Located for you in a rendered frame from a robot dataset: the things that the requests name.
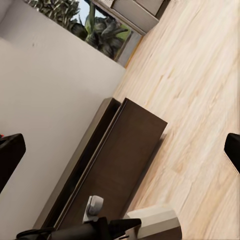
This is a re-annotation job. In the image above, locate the pillar candle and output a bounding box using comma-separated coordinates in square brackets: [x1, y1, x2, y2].
[118, 203, 182, 240]

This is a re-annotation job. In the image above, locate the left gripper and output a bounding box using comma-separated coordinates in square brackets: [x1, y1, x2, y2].
[70, 216, 142, 240]

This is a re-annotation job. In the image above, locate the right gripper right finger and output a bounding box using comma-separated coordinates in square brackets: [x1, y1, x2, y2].
[224, 132, 240, 173]

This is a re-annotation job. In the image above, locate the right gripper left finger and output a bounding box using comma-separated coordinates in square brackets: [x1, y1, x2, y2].
[0, 133, 26, 193]

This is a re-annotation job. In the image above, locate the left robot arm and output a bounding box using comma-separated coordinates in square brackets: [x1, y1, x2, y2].
[15, 195, 142, 240]

